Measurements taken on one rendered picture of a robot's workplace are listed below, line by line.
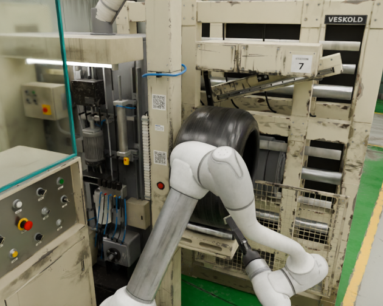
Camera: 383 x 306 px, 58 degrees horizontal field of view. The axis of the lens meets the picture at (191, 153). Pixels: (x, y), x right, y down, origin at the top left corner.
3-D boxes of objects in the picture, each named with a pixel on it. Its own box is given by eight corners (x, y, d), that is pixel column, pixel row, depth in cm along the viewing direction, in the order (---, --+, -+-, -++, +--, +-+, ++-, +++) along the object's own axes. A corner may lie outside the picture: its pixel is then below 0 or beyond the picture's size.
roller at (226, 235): (168, 226, 180) (168, 218, 179) (172, 221, 184) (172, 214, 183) (233, 242, 168) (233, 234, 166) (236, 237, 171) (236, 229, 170)
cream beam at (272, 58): (194, 70, 183) (194, 41, 177) (211, 65, 204) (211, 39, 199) (315, 79, 160) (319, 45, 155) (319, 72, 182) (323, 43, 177)
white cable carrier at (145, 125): (144, 198, 192) (141, 115, 175) (149, 195, 197) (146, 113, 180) (151, 200, 191) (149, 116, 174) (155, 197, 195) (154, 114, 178)
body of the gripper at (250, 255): (245, 263, 136) (234, 243, 142) (246, 272, 142) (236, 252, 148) (262, 255, 137) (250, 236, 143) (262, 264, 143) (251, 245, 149)
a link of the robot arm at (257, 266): (251, 285, 138) (244, 272, 142) (271, 275, 140) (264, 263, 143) (250, 277, 132) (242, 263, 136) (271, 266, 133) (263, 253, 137)
